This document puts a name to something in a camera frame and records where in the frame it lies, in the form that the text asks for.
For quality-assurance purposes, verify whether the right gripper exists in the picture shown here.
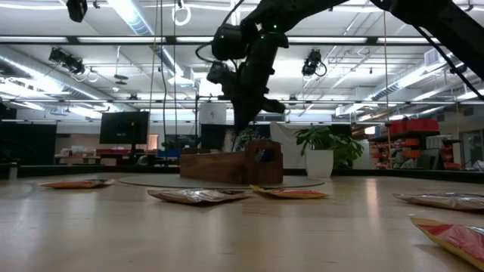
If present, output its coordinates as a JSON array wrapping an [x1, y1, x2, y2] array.
[[222, 32, 290, 133]]

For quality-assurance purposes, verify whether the dark blue tea bag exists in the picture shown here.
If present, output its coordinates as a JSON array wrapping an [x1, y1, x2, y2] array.
[[236, 128, 271, 153]]

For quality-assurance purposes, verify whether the beige tea bag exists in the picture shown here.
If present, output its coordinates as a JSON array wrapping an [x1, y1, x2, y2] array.
[[146, 187, 253, 206], [222, 128, 238, 153], [392, 191, 484, 212]]

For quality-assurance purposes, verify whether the orange tea bag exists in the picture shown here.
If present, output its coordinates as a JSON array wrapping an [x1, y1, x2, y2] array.
[[410, 215, 484, 271], [249, 184, 329, 200], [39, 178, 116, 190]]

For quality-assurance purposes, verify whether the white box unit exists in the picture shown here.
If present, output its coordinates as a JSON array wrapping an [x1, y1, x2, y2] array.
[[198, 102, 228, 125]]

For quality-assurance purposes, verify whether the white sheet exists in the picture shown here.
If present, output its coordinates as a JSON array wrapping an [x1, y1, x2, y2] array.
[[269, 121, 308, 170]]

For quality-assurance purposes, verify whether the wooden compartment box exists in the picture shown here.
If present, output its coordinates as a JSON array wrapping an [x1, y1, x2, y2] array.
[[179, 141, 284, 186]]

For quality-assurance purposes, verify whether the green plant white pot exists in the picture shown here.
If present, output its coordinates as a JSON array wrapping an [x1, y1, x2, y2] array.
[[294, 125, 365, 179]]

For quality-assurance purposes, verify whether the round grey mat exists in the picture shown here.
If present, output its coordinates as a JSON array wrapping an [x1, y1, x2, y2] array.
[[117, 173, 326, 190]]

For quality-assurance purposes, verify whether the large black monitor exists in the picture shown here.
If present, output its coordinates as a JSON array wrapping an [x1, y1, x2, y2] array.
[[99, 110, 150, 145]]

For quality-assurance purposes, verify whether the red low table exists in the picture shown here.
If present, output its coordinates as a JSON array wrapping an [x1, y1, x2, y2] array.
[[94, 147, 132, 158]]

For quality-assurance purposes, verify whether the black partition panel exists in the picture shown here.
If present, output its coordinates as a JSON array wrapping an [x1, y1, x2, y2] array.
[[0, 119, 58, 166]]

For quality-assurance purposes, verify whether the red storage crate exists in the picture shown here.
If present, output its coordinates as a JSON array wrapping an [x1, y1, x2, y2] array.
[[389, 119, 408, 135], [406, 118, 440, 133]]

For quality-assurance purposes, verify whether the dark storage shelf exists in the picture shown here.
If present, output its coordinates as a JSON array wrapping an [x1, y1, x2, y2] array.
[[368, 119, 463, 172]]

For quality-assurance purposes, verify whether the glass door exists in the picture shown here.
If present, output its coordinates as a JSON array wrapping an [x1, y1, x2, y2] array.
[[460, 130, 484, 171]]

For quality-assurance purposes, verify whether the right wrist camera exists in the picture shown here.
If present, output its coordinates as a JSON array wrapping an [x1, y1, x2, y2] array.
[[206, 61, 234, 87]]

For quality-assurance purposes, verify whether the background black frame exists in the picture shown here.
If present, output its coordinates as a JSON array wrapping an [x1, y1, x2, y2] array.
[[194, 94, 257, 167]]

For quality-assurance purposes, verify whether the ceiling-mounted black camera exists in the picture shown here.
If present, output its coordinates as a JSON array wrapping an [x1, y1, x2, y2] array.
[[48, 47, 100, 83], [448, 63, 469, 76], [301, 48, 328, 78]]

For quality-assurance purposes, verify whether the yellow hanging rope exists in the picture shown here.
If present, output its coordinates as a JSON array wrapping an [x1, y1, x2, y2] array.
[[148, 0, 159, 114]]

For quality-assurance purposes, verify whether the black hanging cable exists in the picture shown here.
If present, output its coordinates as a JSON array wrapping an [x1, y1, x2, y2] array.
[[159, 0, 168, 144]]

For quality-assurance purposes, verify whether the white cable ring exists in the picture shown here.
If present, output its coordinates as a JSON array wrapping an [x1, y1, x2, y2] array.
[[172, 2, 192, 27]]

